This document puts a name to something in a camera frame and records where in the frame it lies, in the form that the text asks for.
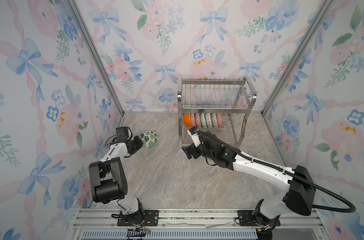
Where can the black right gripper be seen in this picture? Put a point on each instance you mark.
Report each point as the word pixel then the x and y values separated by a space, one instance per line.
pixel 193 149

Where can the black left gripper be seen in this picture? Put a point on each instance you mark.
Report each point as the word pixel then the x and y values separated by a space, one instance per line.
pixel 139 144

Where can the green leaf pattern bowl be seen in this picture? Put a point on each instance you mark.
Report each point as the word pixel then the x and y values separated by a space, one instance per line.
pixel 149 139

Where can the pale green celadon bowl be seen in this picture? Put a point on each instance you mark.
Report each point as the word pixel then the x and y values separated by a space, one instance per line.
pixel 203 120

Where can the orange white bowl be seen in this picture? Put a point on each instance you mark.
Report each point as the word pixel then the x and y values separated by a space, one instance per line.
pixel 187 120

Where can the dark patterned bowl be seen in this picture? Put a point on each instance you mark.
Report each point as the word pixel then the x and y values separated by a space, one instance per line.
pixel 198 120

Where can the pink purple bowl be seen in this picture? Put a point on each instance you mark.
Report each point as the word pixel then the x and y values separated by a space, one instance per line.
pixel 193 120

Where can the purple glass bowl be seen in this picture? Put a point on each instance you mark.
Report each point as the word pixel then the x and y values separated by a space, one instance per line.
pixel 214 120

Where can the dark speckled bowl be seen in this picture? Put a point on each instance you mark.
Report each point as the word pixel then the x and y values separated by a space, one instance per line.
pixel 219 120

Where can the stainless steel dish rack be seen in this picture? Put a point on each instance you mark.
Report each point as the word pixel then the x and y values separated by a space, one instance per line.
pixel 233 98

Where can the green geometric pattern bowl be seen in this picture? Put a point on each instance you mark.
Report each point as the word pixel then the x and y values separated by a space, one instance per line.
pixel 208 120

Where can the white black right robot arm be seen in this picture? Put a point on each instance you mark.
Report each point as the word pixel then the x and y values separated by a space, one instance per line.
pixel 295 197

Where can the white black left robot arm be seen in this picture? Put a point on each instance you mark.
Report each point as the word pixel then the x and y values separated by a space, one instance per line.
pixel 107 177

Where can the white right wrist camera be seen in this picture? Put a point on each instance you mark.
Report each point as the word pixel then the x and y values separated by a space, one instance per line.
pixel 193 133

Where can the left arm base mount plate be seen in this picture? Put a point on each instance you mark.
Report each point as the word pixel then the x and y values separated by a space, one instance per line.
pixel 146 217

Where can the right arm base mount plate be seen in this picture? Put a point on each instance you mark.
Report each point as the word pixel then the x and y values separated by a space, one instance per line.
pixel 250 218

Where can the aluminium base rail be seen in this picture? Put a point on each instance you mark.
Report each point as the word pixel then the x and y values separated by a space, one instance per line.
pixel 193 224

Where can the aluminium corner post left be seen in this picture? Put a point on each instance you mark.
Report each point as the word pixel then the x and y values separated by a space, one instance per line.
pixel 85 34

